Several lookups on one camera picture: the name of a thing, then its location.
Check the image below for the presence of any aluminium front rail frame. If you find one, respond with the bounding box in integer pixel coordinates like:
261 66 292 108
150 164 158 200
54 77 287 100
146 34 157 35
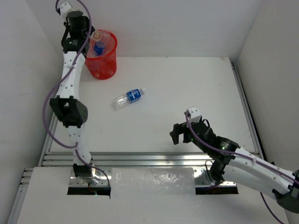
20 151 264 189

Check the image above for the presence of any red cap crushed bottle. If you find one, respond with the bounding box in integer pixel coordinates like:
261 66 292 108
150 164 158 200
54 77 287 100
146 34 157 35
90 30 101 44

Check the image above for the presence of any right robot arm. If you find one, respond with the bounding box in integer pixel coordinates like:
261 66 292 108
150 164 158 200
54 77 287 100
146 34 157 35
170 121 299 213

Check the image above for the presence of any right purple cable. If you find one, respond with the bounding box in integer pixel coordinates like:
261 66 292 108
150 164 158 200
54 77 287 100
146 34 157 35
185 111 299 224

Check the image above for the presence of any red mesh waste bin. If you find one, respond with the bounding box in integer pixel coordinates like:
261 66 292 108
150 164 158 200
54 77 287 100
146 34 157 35
85 29 118 80

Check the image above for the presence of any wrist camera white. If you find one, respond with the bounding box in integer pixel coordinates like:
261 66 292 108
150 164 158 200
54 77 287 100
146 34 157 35
55 0 74 17
187 106 202 123

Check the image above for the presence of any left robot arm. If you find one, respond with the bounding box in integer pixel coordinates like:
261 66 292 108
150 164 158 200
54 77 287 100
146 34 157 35
50 11 93 179

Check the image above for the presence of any aluminium side rail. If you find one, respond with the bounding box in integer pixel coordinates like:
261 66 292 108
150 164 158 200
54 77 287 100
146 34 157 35
38 60 75 166
230 61 267 161

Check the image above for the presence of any right aluminium side rail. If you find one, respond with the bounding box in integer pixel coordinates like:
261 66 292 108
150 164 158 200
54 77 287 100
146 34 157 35
230 61 267 161

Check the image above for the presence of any left aluminium side rail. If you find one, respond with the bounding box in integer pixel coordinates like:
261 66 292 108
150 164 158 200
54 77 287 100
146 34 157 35
38 60 75 166

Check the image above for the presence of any blue label bottle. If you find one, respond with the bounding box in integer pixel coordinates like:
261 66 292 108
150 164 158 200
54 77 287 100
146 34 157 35
112 88 146 111
93 30 111 56

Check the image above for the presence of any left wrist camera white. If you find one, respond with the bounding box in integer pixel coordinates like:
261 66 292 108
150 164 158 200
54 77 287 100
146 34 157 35
55 0 74 17

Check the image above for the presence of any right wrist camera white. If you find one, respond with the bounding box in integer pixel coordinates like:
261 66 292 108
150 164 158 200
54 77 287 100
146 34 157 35
187 106 202 123

